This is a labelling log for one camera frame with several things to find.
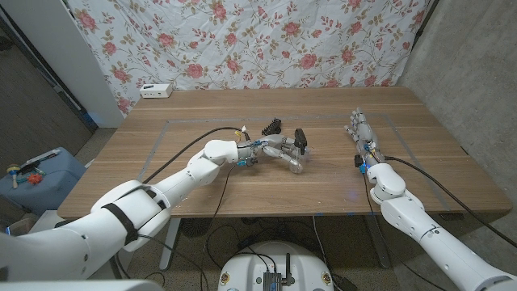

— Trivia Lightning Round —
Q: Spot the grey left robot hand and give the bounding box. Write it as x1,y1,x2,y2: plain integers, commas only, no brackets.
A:
237,133,311,174

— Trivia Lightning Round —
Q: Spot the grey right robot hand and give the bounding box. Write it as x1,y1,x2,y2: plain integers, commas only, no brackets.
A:
344,107,383,164

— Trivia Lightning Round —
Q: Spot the black hair claw clip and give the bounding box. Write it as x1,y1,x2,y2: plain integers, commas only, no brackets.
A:
261,116,283,137

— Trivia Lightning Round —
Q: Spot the floral backdrop cloth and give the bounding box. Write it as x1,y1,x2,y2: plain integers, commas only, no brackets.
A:
66,0,431,116

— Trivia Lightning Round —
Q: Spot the white table leg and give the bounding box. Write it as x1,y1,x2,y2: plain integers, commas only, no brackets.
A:
364,213,393,270
158,217,183,272

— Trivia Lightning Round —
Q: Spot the round black floor fan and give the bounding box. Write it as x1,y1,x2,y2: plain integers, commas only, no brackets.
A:
179,217,213,239

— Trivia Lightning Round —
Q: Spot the black backdrop pole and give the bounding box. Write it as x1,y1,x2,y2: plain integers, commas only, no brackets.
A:
411,0,440,50

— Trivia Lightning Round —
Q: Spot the white robot torso base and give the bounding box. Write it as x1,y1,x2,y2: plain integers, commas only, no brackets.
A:
217,240,336,291

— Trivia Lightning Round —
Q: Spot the white power strip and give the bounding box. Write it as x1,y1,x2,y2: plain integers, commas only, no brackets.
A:
139,82,174,99

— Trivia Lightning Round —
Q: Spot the blue storage box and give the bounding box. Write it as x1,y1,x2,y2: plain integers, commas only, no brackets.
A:
0,146,88,217

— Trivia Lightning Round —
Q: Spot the yellow toy maraca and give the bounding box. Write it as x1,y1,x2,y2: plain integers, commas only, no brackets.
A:
6,162,22,189

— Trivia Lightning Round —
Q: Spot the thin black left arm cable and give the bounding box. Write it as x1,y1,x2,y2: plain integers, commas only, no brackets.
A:
199,162,240,291

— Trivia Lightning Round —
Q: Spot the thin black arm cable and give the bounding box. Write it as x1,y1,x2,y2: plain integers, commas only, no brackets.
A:
360,171,450,291
199,162,240,291

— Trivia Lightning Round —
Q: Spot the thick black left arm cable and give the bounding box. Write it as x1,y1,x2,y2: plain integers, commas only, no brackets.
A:
142,126,244,185

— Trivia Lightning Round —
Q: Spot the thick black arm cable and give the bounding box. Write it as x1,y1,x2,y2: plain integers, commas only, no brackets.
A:
142,126,244,185
383,155,517,249

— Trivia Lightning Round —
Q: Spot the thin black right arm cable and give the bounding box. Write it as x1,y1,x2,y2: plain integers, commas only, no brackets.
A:
360,171,450,291

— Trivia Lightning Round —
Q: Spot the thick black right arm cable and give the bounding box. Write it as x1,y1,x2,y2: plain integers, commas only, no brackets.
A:
383,155,517,249

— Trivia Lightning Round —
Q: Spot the white wall panel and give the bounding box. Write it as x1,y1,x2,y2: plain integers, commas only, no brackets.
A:
0,0,125,129

